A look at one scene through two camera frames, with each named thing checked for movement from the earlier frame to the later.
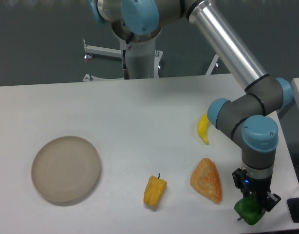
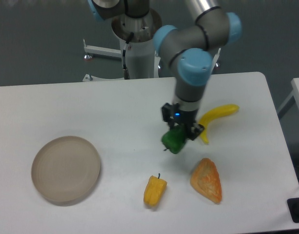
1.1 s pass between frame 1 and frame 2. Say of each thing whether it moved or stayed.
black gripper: moved
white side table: stayed
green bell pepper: moved
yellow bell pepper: stayed
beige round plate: stayed
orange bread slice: stayed
